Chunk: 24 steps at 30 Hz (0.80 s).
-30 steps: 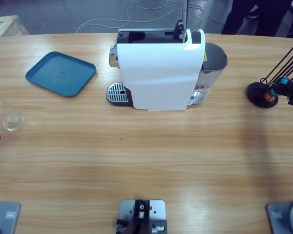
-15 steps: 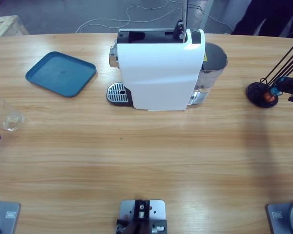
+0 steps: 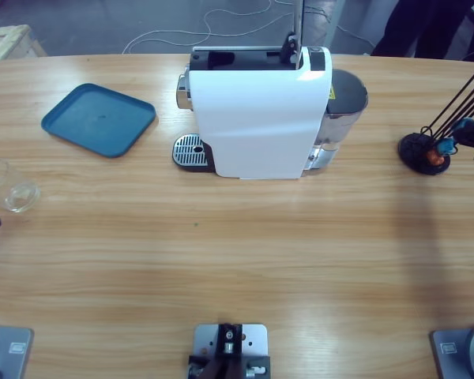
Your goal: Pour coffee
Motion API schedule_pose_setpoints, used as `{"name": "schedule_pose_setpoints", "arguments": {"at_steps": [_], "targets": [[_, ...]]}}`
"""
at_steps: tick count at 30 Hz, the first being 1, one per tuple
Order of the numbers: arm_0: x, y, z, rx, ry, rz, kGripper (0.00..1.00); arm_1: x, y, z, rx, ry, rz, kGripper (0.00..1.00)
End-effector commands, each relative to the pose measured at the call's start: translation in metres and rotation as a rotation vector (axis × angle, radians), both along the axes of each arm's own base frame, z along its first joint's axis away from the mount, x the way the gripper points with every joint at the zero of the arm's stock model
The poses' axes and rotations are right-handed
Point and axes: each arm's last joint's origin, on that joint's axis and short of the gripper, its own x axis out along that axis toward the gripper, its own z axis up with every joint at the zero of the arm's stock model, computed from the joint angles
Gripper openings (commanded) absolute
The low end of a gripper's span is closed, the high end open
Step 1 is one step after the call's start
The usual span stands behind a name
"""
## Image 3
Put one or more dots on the blue coffee capsule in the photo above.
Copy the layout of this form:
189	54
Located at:
444	148
461	123

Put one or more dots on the blue plastic tray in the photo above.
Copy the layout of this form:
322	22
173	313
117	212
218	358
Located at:
98	120

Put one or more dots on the grey metal post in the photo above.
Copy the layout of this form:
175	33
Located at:
335	23

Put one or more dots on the grey plate mount black post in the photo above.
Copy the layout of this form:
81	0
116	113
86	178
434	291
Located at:
231	343

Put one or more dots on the clear water tank black lid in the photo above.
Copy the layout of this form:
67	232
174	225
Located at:
345	94

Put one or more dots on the orange coffee capsule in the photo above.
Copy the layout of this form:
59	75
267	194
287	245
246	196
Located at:
435	157

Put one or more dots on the silver coffee machine lever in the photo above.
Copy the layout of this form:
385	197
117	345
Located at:
297	23

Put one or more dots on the black drip tray metal grate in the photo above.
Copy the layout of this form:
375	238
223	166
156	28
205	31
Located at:
187	152

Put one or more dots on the white capsule coffee machine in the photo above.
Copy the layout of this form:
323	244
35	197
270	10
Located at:
256	126

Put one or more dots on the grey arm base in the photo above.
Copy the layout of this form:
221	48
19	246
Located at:
12	347
454	349

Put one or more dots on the person in dark clothes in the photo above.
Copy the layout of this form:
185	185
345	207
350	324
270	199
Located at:
418	27

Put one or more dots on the black capsule holder with rods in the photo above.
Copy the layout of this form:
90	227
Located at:
414	152

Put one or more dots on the light wooden crate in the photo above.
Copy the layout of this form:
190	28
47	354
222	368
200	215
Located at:
8	41

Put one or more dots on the clear drinking glass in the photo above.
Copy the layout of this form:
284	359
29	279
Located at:
21	195

